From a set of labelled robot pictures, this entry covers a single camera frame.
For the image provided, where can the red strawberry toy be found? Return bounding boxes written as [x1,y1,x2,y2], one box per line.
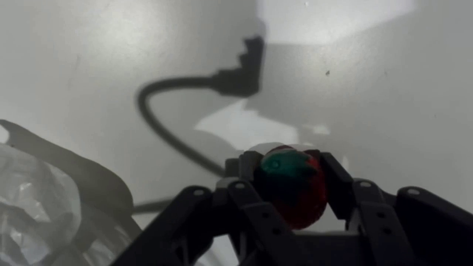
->
[253,145,330,231]

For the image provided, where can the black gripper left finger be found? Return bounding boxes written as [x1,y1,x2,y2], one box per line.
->
[110,150,298,266]

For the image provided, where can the white plastic bag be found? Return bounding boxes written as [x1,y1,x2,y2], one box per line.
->
[0,119,145,266]

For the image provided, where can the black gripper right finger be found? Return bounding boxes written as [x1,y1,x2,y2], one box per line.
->
[305,150,473,266]

